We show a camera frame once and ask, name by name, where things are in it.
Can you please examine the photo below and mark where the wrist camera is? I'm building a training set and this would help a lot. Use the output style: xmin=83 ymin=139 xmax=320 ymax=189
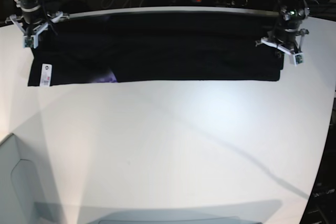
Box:
xmin=289 ymin=53 xmax=304 ymax=66
xmin=23 ymin=36 xmax=38 ymax=49

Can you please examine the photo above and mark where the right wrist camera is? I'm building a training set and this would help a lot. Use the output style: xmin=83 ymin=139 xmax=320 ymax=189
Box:
xmin=23 ymin=36 xmax=38 ymax=49

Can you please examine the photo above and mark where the black T-shirt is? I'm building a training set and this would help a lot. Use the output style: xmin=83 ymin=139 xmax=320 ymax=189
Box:
xmin=28 ymin=12 xmax=284 ymax=87

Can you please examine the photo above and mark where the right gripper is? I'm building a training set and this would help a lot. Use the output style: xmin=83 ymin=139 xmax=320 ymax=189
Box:
xmin=5 ymin=11 xmax=69 ymax=40

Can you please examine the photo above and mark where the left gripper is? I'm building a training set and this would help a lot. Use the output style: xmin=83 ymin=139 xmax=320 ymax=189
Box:
xmin=255 ymin=28 xmax=309 ymax=59

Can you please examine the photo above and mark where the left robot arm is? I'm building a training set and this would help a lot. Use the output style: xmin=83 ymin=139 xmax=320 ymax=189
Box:
xmin=255 ymin=0 xmax=310 ymax=65

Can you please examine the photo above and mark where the white clothing label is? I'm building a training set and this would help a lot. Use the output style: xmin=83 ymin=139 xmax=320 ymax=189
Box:
xmin=39 ymin=63 xmax=53 ymax=87

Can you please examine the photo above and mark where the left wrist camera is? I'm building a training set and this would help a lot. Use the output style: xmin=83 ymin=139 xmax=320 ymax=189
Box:
xmin=289 ymin=53 xmax=304 ymax=66

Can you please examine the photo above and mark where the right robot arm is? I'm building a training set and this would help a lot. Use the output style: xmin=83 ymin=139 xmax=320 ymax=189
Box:
xmin=5 ymin=0 xmax=66 ymax=48

